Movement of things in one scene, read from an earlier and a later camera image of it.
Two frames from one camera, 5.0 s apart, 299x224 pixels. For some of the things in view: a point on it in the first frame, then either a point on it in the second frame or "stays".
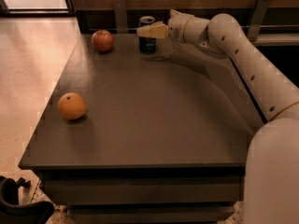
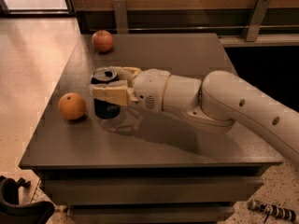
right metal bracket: [261, 7] stays
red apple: [102, 40] stays
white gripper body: [176, 27] to [149, 89]
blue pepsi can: [147, 45] to [105, 109]
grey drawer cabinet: [134, 138] stays
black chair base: [11, 212] stays
